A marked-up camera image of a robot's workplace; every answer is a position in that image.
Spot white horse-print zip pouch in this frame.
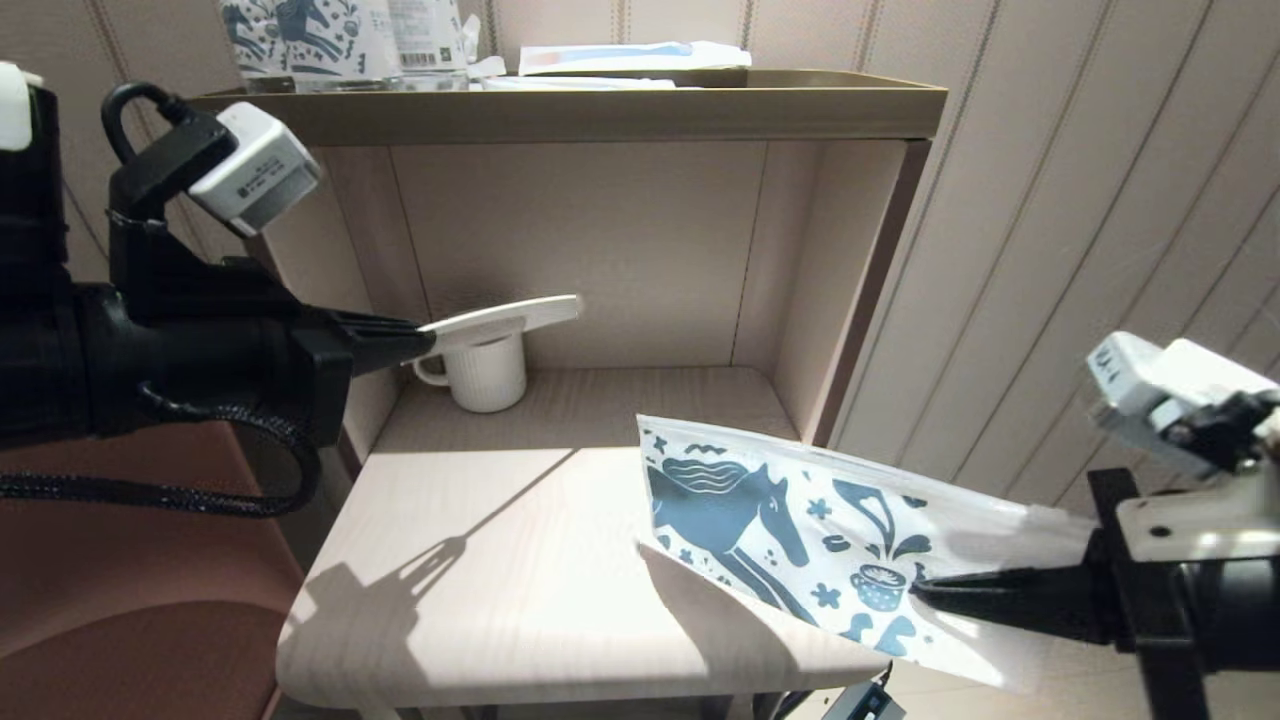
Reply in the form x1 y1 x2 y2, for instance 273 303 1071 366
637 415 1101 693

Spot white ribbed mug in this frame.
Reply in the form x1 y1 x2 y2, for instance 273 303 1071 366
412 333 528 414

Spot light wood shelf desk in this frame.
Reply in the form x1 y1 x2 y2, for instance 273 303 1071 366
230 140 931 720

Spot small knotted white packet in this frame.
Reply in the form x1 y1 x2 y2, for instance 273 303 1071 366
462 15 508 89

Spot horse-print packages on shelf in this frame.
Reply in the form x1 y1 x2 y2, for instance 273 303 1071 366
272 0 403 93

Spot barcode label water bottle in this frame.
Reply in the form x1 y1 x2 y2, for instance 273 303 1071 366
387 0 471 91

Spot brown chair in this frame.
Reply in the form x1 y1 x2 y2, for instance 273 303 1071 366
0 420 306 720

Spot horse label water bottle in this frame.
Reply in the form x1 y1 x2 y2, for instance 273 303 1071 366
220 0 293 93

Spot blue white toothbrush packet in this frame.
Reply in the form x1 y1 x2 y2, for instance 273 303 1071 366
518 41 753 77

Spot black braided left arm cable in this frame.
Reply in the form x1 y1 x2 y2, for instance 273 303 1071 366
0 400 323 518

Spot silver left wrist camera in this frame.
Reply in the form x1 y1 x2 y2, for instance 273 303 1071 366
188 102 323 238

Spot black left camera cable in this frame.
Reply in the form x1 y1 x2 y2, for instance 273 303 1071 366
100 82 193 166

